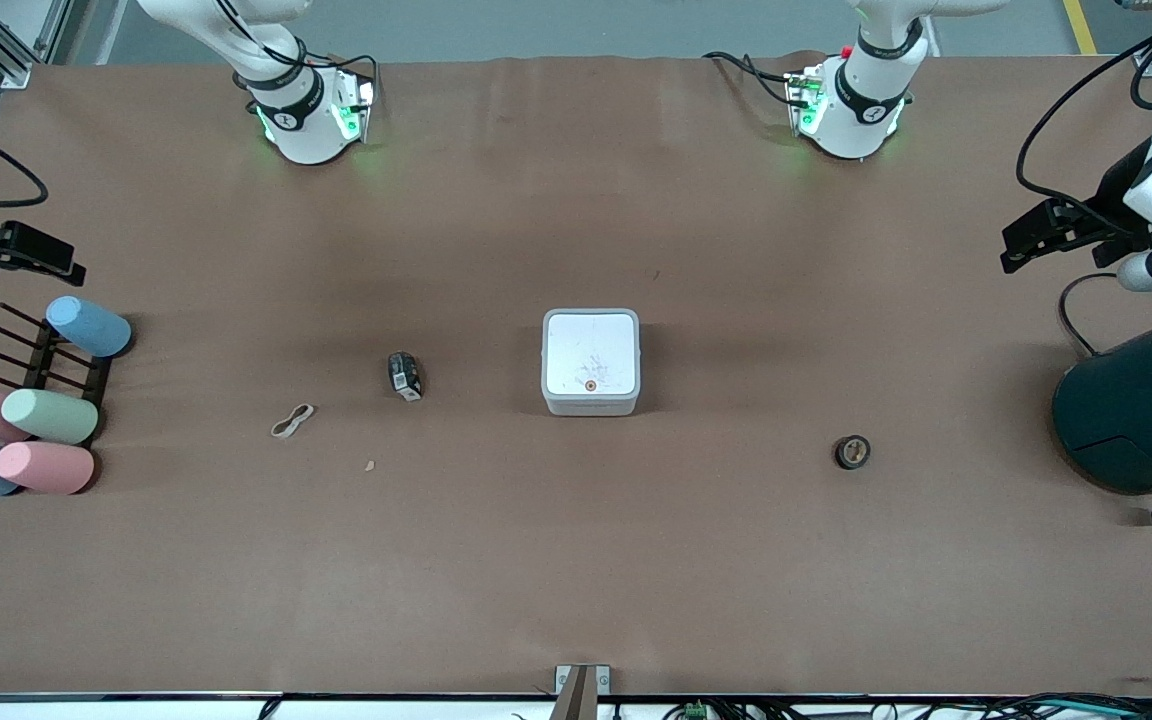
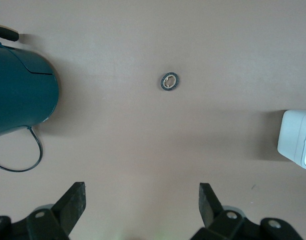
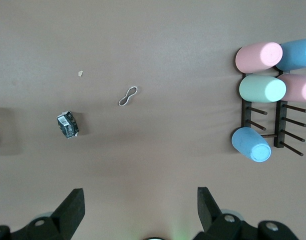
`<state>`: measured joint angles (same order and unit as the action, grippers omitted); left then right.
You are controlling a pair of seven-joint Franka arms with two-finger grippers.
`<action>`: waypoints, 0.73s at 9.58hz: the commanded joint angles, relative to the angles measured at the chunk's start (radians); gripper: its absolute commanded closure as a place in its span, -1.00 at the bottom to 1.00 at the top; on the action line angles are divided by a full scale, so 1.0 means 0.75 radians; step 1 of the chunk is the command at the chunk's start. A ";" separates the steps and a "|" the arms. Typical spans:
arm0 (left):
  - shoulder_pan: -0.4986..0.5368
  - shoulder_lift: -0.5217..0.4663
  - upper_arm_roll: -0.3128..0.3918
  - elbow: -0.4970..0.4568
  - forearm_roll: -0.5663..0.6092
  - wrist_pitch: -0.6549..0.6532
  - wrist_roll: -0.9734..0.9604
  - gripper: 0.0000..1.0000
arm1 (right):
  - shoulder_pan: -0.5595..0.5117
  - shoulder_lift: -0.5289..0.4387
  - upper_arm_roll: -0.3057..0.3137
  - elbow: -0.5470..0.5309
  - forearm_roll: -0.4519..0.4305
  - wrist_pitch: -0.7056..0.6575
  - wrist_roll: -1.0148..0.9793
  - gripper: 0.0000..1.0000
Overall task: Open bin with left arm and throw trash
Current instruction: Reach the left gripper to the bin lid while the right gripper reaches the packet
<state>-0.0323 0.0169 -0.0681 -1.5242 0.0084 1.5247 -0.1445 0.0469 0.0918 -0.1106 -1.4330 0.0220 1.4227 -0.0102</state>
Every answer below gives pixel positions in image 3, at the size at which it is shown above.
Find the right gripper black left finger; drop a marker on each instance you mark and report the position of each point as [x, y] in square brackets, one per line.
[68, 215]

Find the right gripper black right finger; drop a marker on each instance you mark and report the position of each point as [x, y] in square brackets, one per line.
[210, 215]

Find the black snack wrapper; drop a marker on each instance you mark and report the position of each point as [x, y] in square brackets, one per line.
[67, 124]

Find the blue plastic cup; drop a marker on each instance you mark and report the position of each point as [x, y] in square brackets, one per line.
[251, 145]
[295, 55]

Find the dark wooden peg cup rack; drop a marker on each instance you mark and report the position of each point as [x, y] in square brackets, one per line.
[278, 125]

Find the mint green plastic cup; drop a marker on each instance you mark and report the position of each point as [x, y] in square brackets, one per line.
[261, 88]

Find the small beige crumb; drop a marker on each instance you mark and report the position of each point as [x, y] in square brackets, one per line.
[80, 73]

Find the pink plastic cup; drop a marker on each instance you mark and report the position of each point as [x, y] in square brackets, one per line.
[257, 58]
[298, 87]

